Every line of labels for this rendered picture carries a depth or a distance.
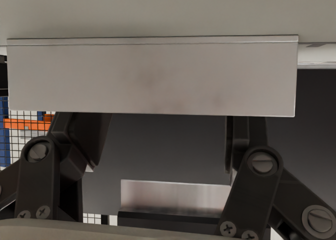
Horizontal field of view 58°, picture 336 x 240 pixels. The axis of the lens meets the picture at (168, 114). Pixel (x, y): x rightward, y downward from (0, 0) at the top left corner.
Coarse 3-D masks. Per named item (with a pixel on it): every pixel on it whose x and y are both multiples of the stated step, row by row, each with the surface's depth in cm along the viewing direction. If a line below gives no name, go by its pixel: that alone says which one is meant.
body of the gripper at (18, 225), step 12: (0, 228) 8; (12, 228) 8; (24, 228) 8; (36, 228) 8; (48, 228) 8; (60, 228) 8; (72, 228) 8; (84, 228) 8; (96, 228) 8; (108, 228) 8; (120, 228) 8; (132, 228) 8; (144, 228) 8
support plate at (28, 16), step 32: (0, 0) 5; (32, 0) 5; (64, 0) 5; (96, 0) 5; (128, 0) 5; (160, 0) 5; (192, 0) 5; (224, 0) 5; (256, 0) 5; (288, 0) 5; (320, 0) 5; (0, 32) 8; (32, 32) 8; (64, 32) 8; (96, 32) 8; (128, 32) 8; (160, 32) 8; (192, 32) 8; (224, 32) 8; (256, 32) 8; (288, 32) 8; (320, 32) 8
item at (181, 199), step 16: (128, 192) 21; (144, 192) 21; (160, 192) 21; (176, 192) 21; (192, 192) 20; (208, 192) 20; (224, 192) 20; (128, 208) 21; (144, 208) 21; (160, 208) 21; (176, 208) 21; (192, 208) 21; (208, 208) 20; (128, 224) 20; (144, 224) 20; (160, 224) 20; (176, 224) 20; (192, 224) 20; (208, 224) 20
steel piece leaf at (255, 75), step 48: (48, 48) 9; (96, 48) 9; (144, 48) 9; (192, 48) 8; (240, 48) 8; (288, 48) 8; (48, 96) 9; (96, 96) 9; (144, 96) 9; (192, 96) 9; (240, 96) 8; (288, 96) 8
